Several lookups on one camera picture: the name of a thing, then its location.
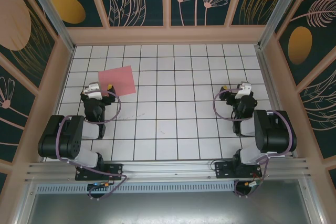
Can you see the pink paper sheet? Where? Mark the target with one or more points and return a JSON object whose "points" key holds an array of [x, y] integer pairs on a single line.
{"points": [[119, 78]]}

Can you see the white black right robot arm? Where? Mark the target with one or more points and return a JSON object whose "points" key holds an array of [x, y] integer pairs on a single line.
{"points": [[275, 134]]}

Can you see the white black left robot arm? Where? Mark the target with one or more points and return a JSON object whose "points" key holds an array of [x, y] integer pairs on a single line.
{"points": [[73, 140]]}

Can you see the grey metal sheet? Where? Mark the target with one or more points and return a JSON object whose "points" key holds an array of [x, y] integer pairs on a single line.
{"points": [[168, 211]]}

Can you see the small circuit board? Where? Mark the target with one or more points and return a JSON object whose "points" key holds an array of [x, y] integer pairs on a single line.
{"points": [[253, 184], [101, 185]]}

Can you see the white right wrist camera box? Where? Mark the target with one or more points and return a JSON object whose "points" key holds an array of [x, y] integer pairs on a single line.
{"points": [[242, 91]]}

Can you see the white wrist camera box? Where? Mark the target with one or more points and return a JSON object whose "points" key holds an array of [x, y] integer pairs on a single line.
{"points": [[242, 91], [93, 93]]}

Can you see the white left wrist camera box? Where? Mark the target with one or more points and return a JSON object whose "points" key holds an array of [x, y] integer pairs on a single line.
{"points": [[93, 93]]}

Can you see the aluminium side rail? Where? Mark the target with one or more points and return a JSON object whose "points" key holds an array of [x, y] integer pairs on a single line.
{"points": [[272, 90]]}

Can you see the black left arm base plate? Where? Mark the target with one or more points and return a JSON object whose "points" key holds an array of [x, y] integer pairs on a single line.
{"points": [[115, 171]]}

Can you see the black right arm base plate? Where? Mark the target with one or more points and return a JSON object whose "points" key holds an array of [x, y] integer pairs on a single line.
{"points": [[223, 171]]}

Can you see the aluminium mounting rail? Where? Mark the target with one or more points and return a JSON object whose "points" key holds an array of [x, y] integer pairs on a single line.
{"points": [[168, 170]]}

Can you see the aluminium frame post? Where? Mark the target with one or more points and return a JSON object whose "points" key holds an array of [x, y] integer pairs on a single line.
{"points": [[282, 11], [51, 11]]}

